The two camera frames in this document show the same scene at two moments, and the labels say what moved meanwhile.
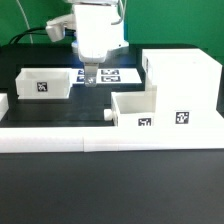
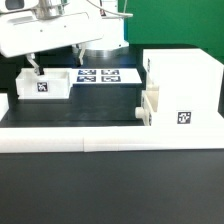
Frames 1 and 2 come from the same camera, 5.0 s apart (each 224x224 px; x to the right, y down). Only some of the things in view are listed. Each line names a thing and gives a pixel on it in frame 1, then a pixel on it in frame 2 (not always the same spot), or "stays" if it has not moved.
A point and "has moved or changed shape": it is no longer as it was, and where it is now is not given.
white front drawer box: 135,109 has moved or changed shape
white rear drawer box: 44,83 stays
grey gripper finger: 90,74 to 83,46
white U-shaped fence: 39,139 stays
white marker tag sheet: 109,76 stays
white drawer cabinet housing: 187,82 stays
